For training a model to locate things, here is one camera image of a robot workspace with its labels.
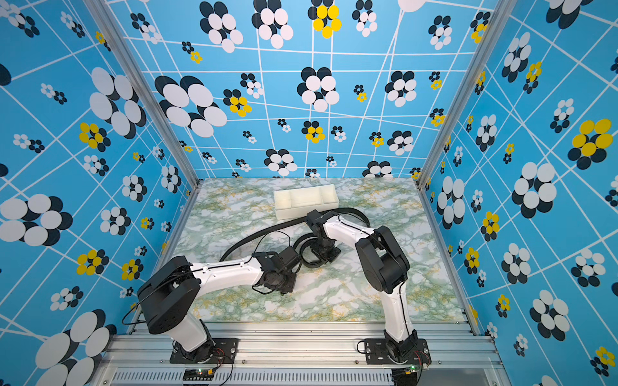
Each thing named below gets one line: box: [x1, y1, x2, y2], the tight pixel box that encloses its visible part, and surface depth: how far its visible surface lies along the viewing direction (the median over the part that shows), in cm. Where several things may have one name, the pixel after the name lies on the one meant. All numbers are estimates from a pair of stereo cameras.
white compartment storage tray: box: [273, 184, 340, 220], surface depth 114 cm
